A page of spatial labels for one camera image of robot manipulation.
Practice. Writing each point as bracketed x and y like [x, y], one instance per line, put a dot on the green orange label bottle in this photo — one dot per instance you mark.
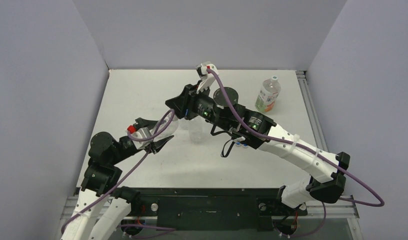
[268, 94]

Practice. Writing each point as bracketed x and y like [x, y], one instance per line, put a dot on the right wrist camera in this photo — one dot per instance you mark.
[206, 79]

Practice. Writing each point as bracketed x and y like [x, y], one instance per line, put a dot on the blue label bottle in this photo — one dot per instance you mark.
[183, 124]

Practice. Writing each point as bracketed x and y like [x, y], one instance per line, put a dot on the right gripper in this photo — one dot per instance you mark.
[189, 101]

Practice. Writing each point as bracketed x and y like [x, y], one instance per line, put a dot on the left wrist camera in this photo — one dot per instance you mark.
[141, 137]

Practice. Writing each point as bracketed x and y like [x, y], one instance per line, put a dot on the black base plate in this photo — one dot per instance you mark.
[211, 209]

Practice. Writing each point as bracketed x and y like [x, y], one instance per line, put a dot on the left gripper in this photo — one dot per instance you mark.
[155, 145]

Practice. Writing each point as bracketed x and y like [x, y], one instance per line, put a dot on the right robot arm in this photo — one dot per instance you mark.
[325, 182]

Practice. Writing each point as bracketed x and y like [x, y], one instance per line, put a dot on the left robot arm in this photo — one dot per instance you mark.
[103, 201]

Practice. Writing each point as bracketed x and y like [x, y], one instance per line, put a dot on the aluminium rail frame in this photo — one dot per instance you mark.
[324, 221]

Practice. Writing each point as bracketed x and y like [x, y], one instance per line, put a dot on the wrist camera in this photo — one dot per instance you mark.
[141, 137]
[206, 79]

